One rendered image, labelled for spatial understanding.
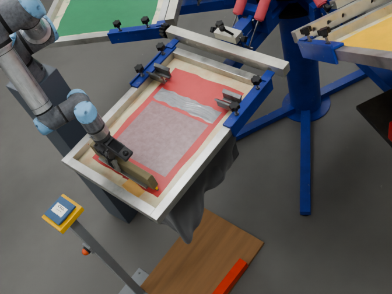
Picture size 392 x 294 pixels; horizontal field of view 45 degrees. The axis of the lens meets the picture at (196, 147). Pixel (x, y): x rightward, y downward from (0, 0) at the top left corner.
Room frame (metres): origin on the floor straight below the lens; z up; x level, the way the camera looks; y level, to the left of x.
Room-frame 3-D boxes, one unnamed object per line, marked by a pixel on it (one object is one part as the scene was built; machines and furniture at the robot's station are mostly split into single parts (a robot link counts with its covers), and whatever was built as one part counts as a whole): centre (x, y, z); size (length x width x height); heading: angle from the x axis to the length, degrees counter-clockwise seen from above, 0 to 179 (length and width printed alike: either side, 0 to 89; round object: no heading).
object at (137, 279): (1.23, 0.62, 0.48); 0.22 x 0.22 x 0.96; 34
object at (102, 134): (1.30, 0.32, 1.22); 0.08 x 0.08 x 0.05
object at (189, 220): (1.24, 0.01, 0.74); 0.46 x 0.04 x 0.42; 124
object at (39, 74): (1.82, 0.56, 1.25); 0.15 x 0.15 x 0.10
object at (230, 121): (1.34, -0.28, 0.97); 0.30 x 0.05 x 0.07; 124
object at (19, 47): (1.82, 0.56, 1.37); 0.13 x 0.12 x 0.14; 102
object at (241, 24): (1.75, -0.39, 1.02); 0.17 x 0.06 x 0.05; 124
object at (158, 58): (1.80, 0.03, 0.97); 0.30 x 0.05 x 0.07; 124
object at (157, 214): (1.44, 0.08, 0.97); 0.79 x 0.58 x 0.04; 124
